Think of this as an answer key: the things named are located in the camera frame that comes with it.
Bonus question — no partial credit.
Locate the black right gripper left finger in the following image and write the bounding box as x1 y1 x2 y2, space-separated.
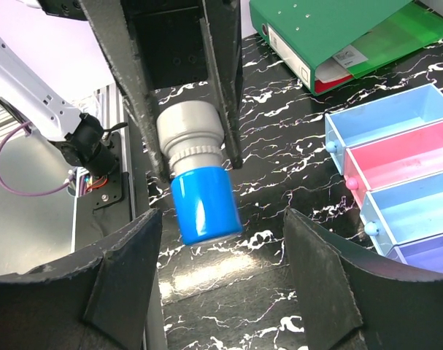
0 209 162 349

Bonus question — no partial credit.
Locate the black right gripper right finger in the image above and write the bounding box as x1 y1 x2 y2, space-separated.
283 208 443 349

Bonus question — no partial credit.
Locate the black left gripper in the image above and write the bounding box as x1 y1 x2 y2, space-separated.
38 0 244 183

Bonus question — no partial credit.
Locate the purple drawer bin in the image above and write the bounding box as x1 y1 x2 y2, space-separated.
386 234 443 273

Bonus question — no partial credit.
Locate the blue and grey bottle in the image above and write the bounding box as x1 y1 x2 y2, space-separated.
156 101 242 245

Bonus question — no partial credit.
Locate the sky blue drawer bin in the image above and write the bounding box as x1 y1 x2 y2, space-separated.
360 171 443 256

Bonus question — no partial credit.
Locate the pink drawer bin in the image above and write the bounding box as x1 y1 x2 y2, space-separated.
344 120 443 206

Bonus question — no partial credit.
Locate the light blue drawer bin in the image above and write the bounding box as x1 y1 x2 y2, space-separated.
325 84 443 175

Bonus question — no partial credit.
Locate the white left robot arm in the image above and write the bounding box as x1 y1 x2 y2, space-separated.
0 1 243 181

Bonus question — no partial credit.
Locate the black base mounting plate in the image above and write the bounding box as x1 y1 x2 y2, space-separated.
74 131 134 249

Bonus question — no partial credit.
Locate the black marble pattern mat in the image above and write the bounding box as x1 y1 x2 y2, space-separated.
147 35 443 349

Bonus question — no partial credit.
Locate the green plastic folder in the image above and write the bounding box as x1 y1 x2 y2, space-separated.
348 2 443 78

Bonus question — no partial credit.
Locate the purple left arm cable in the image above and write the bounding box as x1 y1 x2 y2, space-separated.
0 121 76 198

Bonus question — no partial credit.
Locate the green ring binder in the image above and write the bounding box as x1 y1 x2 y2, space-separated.
249 0 409 96

